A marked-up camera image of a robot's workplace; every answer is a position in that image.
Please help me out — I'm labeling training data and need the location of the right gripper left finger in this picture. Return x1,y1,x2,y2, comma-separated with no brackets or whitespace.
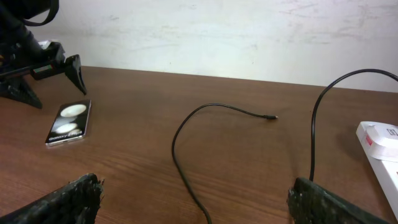
1,173,103,224

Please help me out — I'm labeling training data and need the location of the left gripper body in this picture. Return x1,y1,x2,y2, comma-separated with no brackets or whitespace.
1,42,67,81

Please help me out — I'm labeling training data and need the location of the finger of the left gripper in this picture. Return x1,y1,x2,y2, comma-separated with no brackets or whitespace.
65,55,87,95
1,77,42,109

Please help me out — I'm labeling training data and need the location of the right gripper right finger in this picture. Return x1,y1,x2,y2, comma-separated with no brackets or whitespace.
287,177,387,224

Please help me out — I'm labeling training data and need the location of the black Samsung Galaxy phone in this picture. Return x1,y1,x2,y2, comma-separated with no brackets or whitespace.
45,100,91,146

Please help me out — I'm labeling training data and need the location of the black USB charging cable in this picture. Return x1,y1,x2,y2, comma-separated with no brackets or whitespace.
171,68,398,224

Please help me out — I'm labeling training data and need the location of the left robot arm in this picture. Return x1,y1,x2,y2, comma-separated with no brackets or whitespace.
1,0,87,109

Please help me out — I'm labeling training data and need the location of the white USB charger adapter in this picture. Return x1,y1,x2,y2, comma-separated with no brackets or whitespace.
360,122,397,162

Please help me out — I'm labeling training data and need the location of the white power strip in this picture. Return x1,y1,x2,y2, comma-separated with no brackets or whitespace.
356,121,397,215

